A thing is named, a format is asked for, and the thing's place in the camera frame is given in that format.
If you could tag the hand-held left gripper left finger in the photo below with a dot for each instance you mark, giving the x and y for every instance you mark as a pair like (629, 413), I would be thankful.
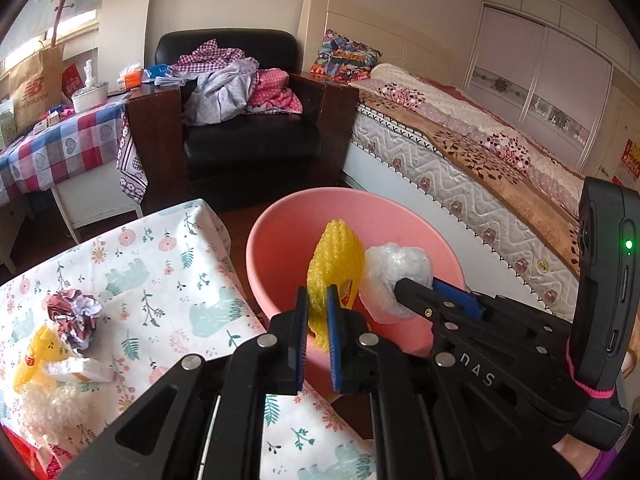
(301, 330)

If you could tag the white bubble wrap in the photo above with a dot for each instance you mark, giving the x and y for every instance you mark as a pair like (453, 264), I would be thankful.
(50, 407)

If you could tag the pink plastic bin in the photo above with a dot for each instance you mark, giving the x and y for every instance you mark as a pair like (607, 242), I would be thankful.
(280, 260)

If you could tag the green cardboard box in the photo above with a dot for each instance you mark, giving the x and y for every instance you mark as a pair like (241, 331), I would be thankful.
(6, 130)

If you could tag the blue packet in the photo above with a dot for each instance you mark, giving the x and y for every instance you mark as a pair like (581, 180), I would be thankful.
(157, 72)

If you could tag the comic print pillow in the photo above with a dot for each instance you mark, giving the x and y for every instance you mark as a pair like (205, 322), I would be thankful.
(345, 55)

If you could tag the white table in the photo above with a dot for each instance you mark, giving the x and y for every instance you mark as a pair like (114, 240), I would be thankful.
(95, 205)

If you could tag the red packet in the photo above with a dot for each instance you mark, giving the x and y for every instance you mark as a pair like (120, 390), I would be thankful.
(72, 80)

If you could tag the red white paper ball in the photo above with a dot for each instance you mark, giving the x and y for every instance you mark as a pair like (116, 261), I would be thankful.
(75, 317)

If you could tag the cream wooden bed headboard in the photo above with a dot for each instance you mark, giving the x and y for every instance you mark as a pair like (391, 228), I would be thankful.
(400, 30)

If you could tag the plaid heart tablecloth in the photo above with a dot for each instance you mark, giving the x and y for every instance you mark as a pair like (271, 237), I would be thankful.
(65, 145)

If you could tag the white paper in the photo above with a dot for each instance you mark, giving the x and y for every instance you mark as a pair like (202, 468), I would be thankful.
(80, 370)

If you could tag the dry branch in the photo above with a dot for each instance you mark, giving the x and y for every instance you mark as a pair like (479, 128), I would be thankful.
(62, 5)

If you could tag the black leather armchair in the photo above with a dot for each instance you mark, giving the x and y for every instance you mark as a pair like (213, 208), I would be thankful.
(250, 145)

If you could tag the red wall calendar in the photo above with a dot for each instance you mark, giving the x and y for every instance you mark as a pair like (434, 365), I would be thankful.
(631, 160)

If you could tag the purple checked shirt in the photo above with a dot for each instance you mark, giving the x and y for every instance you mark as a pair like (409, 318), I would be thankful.
(210, 57)

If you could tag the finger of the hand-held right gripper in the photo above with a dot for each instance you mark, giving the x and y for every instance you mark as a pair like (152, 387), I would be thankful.
(457, 297)
(420, 300)

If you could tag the white figurine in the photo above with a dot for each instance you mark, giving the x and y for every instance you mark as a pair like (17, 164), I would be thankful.
(89, 72)

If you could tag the window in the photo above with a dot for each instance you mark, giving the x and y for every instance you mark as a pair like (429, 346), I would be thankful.
(75, 25)

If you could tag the brown paper bag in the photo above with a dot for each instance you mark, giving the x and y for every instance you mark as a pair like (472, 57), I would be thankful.
(35, 85)

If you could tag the purple floral cloth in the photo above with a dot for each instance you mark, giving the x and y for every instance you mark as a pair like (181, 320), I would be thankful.
(131, 160)

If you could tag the grey garment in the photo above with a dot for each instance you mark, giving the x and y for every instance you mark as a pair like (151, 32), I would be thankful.
(220, 95)

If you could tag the small cardboard box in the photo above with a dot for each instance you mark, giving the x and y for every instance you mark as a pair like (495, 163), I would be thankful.
(47, 119)

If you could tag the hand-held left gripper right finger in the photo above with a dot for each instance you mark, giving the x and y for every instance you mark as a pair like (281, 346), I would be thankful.
(334, 340)

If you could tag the white pink wardrobe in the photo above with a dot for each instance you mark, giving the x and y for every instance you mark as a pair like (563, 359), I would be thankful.
(515, 60)

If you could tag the orange tissue box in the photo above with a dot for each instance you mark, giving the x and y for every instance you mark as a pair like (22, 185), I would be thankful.
(131, 80)

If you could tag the clear plastic wrap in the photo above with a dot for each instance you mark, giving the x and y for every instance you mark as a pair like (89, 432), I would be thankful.
(395, 265)

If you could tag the pink dotted garment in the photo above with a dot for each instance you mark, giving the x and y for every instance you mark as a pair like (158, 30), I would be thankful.
(275, 90)

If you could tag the white bowl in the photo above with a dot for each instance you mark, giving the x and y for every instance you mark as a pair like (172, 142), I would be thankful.
(90, 100)

